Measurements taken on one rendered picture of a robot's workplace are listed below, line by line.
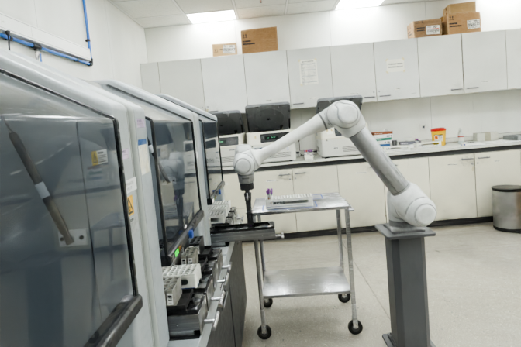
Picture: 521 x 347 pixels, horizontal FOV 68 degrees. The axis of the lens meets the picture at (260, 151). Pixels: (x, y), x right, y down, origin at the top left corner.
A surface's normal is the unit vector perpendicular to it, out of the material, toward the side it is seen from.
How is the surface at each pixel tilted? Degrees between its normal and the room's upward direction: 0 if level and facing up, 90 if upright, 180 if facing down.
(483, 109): 90
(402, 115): 90
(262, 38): 90
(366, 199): 90
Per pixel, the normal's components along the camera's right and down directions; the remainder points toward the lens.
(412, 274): -0.02, 0.07
